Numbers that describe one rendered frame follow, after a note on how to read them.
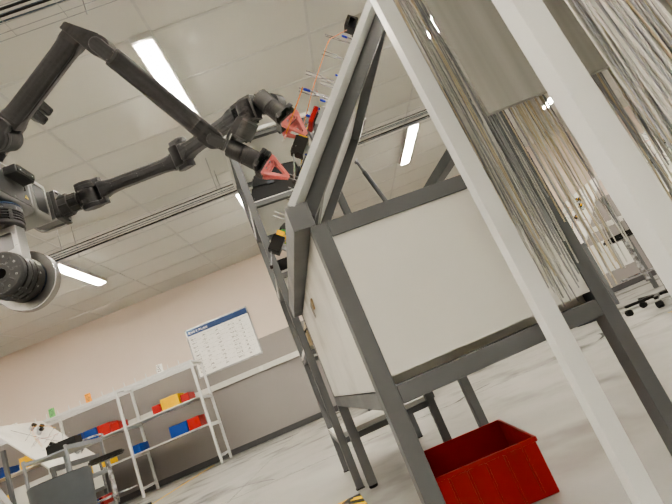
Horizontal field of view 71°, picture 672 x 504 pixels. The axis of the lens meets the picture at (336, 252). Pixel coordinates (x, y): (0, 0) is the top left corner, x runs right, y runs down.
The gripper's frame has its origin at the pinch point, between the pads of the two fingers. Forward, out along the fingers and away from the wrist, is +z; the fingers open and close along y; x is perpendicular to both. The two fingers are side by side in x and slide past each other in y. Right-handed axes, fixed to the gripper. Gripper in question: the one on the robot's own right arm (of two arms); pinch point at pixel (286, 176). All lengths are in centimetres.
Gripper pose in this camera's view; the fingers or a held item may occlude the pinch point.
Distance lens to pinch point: 144.8
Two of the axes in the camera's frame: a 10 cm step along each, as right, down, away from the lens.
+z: 8.9, 4.5, -0.6
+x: -4.6, 8.6, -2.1
